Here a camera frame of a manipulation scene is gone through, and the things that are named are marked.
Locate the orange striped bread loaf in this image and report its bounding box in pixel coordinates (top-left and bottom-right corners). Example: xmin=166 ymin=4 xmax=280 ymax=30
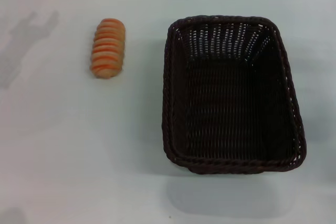
xmin=89 ymin=18 xmax=127 ymax=79

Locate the dark brown wicker basket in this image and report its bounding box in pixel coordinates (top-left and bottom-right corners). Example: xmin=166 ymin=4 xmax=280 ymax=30
xmin=160 ymin=15 xmax=307 ymax=176

